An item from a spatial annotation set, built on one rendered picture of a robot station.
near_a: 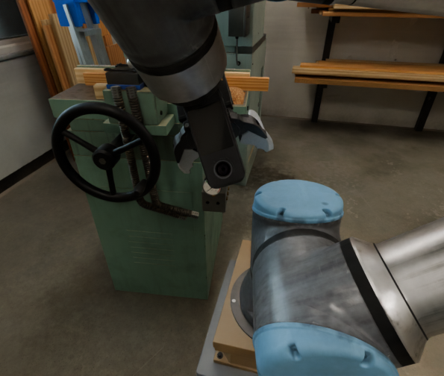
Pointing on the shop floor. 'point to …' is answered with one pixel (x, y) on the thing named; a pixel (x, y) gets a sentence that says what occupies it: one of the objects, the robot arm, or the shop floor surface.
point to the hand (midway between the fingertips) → (228, 164)
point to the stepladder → (70, 19)
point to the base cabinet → (155, 231)
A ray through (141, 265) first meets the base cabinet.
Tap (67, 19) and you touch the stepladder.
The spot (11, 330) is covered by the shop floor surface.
